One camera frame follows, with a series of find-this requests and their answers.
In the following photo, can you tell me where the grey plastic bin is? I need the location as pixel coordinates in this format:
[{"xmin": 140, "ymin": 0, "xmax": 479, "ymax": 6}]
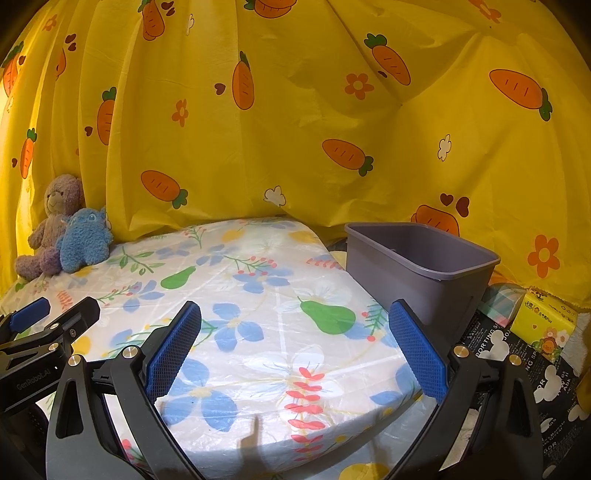
[{"xmin": 344, "ymin": 222, "xmax": 501, "ymax": 340}]

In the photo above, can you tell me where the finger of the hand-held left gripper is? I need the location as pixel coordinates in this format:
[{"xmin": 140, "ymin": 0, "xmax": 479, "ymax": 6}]
[
  {"xmin": 32, "ymin": 296, "xmax": 101, "ymax": 365},
  {"xmin": 0, "ymin": 296, "xmax": 51, "ymax": 344}
]

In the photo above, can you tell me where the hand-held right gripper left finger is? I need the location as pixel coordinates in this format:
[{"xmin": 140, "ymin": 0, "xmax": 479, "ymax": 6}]
[{"xmin": 46, "ymin": 300, "xmax": 206, "ymax": 480}]

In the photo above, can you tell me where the brown teddy bear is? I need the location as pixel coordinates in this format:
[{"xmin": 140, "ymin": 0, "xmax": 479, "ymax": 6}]
[{"xmin": 14, "ymin": 174, "xmax": 86, "ymax": 281}]

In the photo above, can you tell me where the yellow carrot print curtain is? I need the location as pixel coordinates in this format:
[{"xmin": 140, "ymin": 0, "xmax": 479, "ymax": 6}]
[{"xmin": 0, "ymin": 0, "xmax": 591, "ymax": 301}]

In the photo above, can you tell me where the black printed cloth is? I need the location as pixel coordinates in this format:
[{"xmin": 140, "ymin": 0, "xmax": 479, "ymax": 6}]
[{"xmin": 455, "ymin": 305, "xmax": 591, "ymax": 480}]

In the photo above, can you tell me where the blue plush toy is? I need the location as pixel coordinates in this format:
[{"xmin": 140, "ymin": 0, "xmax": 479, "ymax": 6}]
[{"xmin": 58, "ymin": 207, "xmax": 114, "ymax": 273}]

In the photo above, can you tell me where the yellow tissue pack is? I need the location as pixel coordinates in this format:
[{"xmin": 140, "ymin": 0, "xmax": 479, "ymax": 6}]
[{"xmin": 510, "ymin": 287, "xmax": 580, "ymax": 361}]

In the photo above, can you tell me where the floral bed mattress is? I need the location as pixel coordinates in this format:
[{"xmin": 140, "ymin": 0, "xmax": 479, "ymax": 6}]
[{"xmin": 0, "ymin": 218, "xmax": 426, "ymax": 480}]

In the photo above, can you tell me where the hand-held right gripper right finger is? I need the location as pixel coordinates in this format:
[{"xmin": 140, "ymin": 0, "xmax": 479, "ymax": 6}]
[{"xmin": 385, "ymin": 299, "xmax": 543, "ymax": 480}]

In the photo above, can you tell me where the plaid cloth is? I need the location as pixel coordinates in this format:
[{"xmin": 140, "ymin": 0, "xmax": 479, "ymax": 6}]
[{"xmin": 478, "ymin": 282, "xmax": 527, "ymax": 324}]

